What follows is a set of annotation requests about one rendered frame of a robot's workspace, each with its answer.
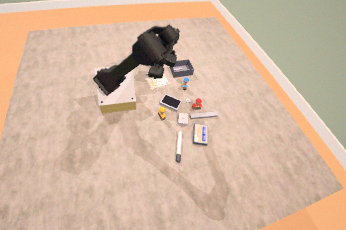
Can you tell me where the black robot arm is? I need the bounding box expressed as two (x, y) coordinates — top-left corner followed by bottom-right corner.
(92, 25), (180, 96)

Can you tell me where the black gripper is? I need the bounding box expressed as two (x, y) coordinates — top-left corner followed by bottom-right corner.
(148, 60), (164, 79)

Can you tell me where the white taped card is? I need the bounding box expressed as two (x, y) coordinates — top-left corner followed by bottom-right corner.
(146, 74), (171, 90)

